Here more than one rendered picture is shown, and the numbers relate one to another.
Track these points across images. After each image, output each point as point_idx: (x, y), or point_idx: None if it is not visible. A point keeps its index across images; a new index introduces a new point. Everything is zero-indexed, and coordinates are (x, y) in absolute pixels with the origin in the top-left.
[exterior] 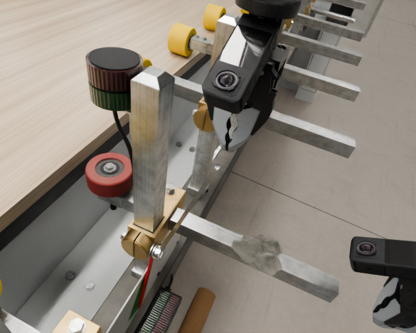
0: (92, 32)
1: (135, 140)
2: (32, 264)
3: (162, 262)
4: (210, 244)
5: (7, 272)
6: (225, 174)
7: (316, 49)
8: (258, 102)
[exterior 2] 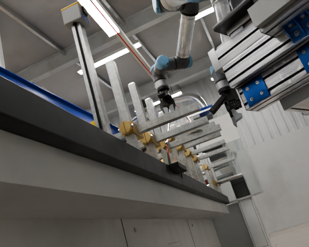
0: None
1: (149, 112)
2: None
3: None
4: (182, 140)
5: None
6: (193, 180)
7: (207, 147)
8: (170, 101)
